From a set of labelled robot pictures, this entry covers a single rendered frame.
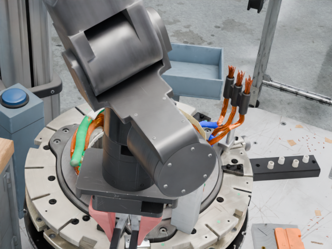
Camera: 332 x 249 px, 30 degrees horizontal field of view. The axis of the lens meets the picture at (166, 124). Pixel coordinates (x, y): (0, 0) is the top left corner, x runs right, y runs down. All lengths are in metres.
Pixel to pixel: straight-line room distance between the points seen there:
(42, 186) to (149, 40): 0.38
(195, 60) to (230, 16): 2.26
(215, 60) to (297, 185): 0.34
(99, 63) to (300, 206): 0.87
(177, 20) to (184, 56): 2.16
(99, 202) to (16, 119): 0.47
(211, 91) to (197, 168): 0.60
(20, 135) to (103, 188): 0.50
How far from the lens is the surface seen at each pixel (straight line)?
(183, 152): 0.50
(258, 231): 1.22
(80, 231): 0.79
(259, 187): 1.33
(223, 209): 0.83
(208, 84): 1.11
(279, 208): 1.29
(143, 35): 0.51
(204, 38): 3.23
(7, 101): 1.07
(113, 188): 0.61
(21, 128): 1.08
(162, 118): 0.50
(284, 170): 1.34
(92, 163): 0.64
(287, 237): 1.22
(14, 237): 1.11
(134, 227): 0.70
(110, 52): 0.51
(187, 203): 0.76
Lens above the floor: 1.70
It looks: 40 degrees down
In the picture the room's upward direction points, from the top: 6 degrees clockwise
